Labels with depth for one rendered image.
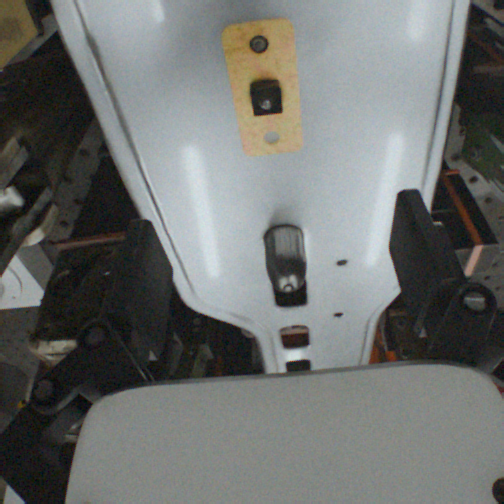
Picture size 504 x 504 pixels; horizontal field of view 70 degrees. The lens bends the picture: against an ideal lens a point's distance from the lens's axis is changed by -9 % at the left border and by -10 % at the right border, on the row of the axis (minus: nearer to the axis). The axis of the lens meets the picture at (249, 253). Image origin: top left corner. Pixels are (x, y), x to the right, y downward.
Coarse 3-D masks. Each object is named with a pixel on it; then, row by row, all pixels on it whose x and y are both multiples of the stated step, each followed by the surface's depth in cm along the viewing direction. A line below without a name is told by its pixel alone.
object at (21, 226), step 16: (16, 160) 18; (0, 176) 17; (0, 192) 18; (32, 192) 21; (48, 192) 21; (32, 208) 20; (0, 224) 19; (16, 224) 19; (32, 224) 20; (0, 240) 18; (16, 240) 19; (0, 256) 18; (0, 272) 18
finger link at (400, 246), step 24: (408, 192) 12; (408, 216) 12; (408, 240) 12; (432, 240) 11; (408, 264) 12; (432, 264) 10; (456, 264) 11; (408, 288) 13; (432, 288) 10; (456, 288) 11; (408, 312) 13; (432, 312) 11; (432, 336) 11; (480, 360) 10
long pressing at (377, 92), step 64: (64, 0) 17; (128, 0) 18; (192, 0) 18; (256, 0) 18; (320, 0) 18; (384, 0) 18; (448, 0) 18; (128, 64) 20; (192, 64) 21; (320, 64) 21; (384, 64) 21; (448, 64) 21; (128, 128) 24; (192, 128) 24; (320, 128) 24; (384, 128) 24; (448, 128) 24; (128, 192) 27; (192, 192) 28; (256, 192) 28; (320, 192) 28; (384, 192) 28; (192, 256) 33; (256, 256) 33; (320, 256) 33; (384, 256) 33; (256, 320) 41; (320, 320) 41
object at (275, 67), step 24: (240, 24) 19; (264, 24) 19; (288, 24) 19; (240, 48) 20; (288, 48) 20; (240, 72) 21; (264, 72) 21; (288, 72) 21; (240, 96) 22; (288, 96) 22; (240, 120) 23; (264, 120) 23; (288, 120) 23; (264, 144) 24; (288, 144) 24
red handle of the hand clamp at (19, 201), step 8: (8, 184) 19; (16, 184) 19; (8, 192) 18; (16, 192) 19; (0, 200) 18; (8, 200) 19; (16, 200) 19; (24, 200) 19; (0, 208) 19; (8, 208) 19; (16, 208) 19; (0, 216) 19
